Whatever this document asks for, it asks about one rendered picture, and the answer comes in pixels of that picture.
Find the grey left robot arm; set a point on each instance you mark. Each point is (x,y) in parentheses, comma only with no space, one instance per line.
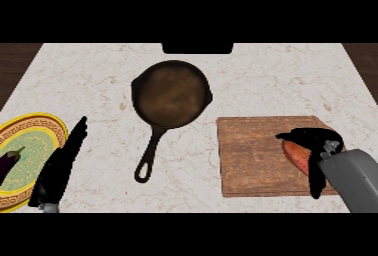
(50,208)

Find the orange sweet potato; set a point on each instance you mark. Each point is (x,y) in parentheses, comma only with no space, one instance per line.
(298,156)

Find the yellow and green patterned plate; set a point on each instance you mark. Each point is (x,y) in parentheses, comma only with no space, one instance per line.
(32,146)

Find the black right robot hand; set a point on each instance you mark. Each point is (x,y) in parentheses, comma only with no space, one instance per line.
(315,140)

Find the dark purple eggplant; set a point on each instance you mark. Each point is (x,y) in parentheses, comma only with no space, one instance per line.
(8,163)

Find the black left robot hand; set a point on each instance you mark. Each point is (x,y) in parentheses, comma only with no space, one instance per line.
(60,166)

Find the dark cast iron pan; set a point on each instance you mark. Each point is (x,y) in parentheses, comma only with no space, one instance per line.
(171,96)

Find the brown wooden cutting board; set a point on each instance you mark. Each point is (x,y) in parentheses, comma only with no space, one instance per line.
(256,156)

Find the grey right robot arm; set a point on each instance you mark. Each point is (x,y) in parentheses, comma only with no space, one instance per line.
(352,180)

